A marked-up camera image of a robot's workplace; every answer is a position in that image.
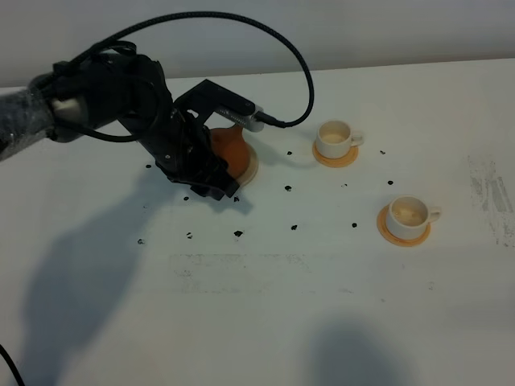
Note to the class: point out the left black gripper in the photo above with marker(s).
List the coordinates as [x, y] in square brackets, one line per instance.
[182, 149]

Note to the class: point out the brown clay teapot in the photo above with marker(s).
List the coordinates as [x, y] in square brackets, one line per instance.
[230, 146]

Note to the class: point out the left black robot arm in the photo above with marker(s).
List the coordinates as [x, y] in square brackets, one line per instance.
[121, 98]

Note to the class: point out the beige teapot saucer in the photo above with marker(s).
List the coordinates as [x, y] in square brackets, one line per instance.
[252, 168]

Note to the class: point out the far orange coaster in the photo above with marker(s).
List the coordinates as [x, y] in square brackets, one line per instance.
[344, 161]

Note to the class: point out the orange coaster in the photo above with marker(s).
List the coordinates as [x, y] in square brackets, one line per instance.
[344, 161]
[387, 235]

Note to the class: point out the far white teacup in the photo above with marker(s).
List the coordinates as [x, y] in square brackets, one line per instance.
[334, 139]

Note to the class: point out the white teacup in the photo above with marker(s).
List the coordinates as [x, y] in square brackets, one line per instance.
[334, 139]
[409, 215]

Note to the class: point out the near orange coaster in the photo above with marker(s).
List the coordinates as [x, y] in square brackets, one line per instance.
[387, 235]

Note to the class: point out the near white teacup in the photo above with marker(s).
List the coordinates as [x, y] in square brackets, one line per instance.
[409, 215]

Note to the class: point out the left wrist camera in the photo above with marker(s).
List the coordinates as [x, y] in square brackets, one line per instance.
[208, 98]

